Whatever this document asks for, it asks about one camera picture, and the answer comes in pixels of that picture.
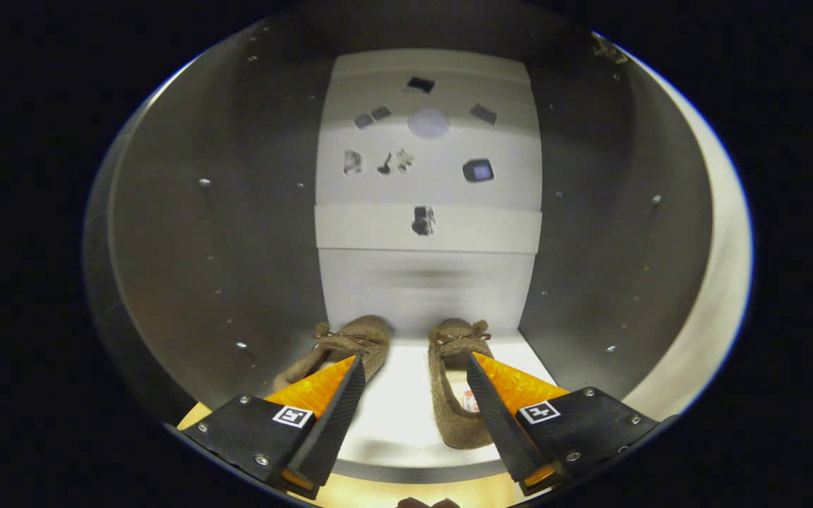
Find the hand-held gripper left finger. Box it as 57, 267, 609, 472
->
181, 354, 367, 500

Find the light cabinet shelf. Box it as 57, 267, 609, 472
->
336, 332, 562, 484

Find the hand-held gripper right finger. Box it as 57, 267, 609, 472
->
466, 351, 660, 498

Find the dark grey shoe cabinet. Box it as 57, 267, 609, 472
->
82, 0, 714, 488

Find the brown fuzzy shoe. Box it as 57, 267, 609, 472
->
271, 315, 393, 396
427, 318, 500, 451

